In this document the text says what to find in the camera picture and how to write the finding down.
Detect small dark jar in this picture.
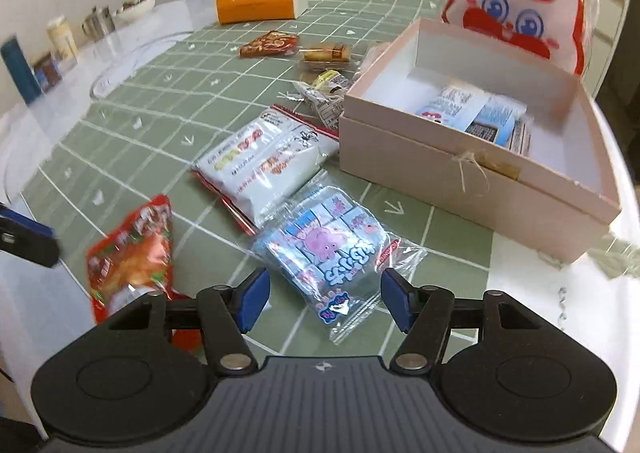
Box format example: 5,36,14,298
32,53,63,91

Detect small yellow label snack packet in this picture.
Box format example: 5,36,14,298
300,69,351,96

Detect pink cardboard box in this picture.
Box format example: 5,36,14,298
338,17,623,265

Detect metal cup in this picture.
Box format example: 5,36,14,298
81,7,115,40

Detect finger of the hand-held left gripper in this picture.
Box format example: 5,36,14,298
0,203,60,269

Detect white snack packet red edges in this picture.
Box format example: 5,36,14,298
191,104,341,236

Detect cream jar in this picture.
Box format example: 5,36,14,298
46,16,80,61

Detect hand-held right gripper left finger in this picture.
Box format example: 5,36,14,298
107,267,272,376

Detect clear black label snack packet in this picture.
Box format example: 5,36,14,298
292,83,346,131

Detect white and blue snack packet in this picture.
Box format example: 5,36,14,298
416,83,493,131

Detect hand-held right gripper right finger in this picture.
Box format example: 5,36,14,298
380,268,543,376

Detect clear pastry packet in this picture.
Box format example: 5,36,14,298
299,42,361,71

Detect green grid tablecloth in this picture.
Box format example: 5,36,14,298
20,0,496,369

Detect red-brown snack packet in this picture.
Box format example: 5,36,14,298
238,30,299,58

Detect blue bottle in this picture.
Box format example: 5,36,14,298
1,35,42,104

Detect blue octopus print snack packet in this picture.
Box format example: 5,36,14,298
250,170,428,346

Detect glass turntable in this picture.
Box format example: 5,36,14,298
89,25,206,101

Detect white bowl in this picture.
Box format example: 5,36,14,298
111,0,158,20

